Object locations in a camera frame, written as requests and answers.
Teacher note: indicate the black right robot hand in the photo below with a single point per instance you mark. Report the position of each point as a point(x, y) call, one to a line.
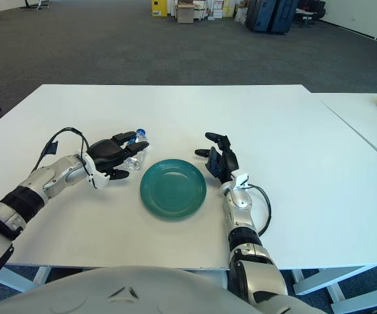
point(227, 163)

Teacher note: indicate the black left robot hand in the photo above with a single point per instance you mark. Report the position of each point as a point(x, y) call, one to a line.
point(104, 153)

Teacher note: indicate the clear bottle with blue cap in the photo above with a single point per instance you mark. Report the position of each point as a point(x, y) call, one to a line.
point(134, 163)

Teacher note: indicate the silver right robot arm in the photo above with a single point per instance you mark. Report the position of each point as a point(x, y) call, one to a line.
point(260, 281)

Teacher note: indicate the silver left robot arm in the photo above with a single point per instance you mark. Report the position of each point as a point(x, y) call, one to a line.
point(44, 178)

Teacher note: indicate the green round plate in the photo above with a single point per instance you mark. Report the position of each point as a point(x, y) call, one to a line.
point(175, 193)

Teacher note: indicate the grey robot torso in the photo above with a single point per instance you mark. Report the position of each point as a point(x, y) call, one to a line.
point(126, 294)

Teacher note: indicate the white plastic bag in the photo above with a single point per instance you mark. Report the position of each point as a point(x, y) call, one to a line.
point(240, 15)

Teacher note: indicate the blue suitcase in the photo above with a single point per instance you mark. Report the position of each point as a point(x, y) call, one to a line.
point(259, 14)

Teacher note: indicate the brown cardboard box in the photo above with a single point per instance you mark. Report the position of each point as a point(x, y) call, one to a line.
point(185, 14)

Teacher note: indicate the stack of white boxes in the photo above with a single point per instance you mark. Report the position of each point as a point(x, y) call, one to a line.
point(214, 8)

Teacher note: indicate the yellow box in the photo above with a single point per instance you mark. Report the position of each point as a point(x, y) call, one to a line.
point(159, 7)

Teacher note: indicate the dark navy suitcase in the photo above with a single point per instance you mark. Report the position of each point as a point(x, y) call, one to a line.
point(283, 14)

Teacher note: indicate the chair base with casters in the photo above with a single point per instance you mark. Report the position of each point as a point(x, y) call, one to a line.
point(34, 4)

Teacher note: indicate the black chair at desk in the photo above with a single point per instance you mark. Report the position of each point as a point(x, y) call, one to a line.
point(309, 13)

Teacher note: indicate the white table frame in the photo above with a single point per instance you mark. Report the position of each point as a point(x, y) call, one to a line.
point(335, 278)

